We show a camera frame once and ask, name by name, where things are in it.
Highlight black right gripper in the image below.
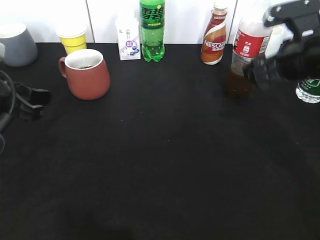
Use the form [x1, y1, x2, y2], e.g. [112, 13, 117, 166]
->
[243, 0, 320, 91]

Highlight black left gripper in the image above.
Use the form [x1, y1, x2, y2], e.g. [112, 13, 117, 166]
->
[0, 71, 52, 134]

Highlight coca-cola bottle red label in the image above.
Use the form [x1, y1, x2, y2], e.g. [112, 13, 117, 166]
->
[226, 16, 273, 100]

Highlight red ceramic mug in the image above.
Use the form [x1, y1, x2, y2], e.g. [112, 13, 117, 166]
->
[58, 49, 111, 101]

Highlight yellow paper cup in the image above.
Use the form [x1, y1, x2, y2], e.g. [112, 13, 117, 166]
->
[55, 23, 87, 55]

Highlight green sprite bottle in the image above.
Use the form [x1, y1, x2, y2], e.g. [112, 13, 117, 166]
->
[139, 0, 165, 62]

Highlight white ceramic mug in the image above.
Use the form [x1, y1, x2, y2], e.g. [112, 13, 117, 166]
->
[265, 25, 285, 59]

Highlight green label water bottle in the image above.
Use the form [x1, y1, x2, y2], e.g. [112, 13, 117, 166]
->
[295, 78, 320, 104]

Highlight grey ceramic mug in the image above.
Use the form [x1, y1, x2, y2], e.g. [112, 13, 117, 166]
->
[0, 23, 38, 68]

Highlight brown nescafe bottle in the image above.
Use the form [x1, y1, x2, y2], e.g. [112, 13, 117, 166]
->
[200, 0, 228, 65]

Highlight white blueberry milk carton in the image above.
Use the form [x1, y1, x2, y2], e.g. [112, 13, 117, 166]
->
[115, 17, 141, 61]

